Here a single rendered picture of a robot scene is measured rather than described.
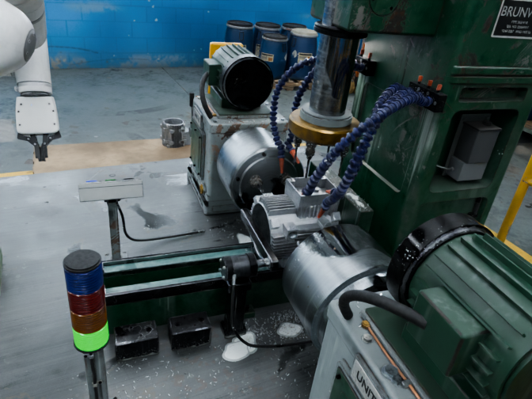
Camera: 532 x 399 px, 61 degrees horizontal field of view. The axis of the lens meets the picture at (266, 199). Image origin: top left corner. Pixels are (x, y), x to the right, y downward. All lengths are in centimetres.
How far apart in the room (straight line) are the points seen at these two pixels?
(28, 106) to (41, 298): 52
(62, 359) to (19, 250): 48
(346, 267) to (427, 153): 37
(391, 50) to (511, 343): 82
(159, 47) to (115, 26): 62
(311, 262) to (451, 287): 38
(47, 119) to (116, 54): 536
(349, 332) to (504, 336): 26
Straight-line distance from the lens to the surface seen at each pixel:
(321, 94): 110
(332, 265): 94
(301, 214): 119
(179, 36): 683
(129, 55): 672
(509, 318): 64
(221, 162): 148
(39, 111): 135
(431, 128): 112
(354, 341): 78
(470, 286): 66
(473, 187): 131
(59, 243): 159
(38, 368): 123
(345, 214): 121
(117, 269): 126
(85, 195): 133
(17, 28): 91
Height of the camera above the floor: 170
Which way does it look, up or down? 30 degrees down
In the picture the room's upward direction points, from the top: 7 degrees clockwise
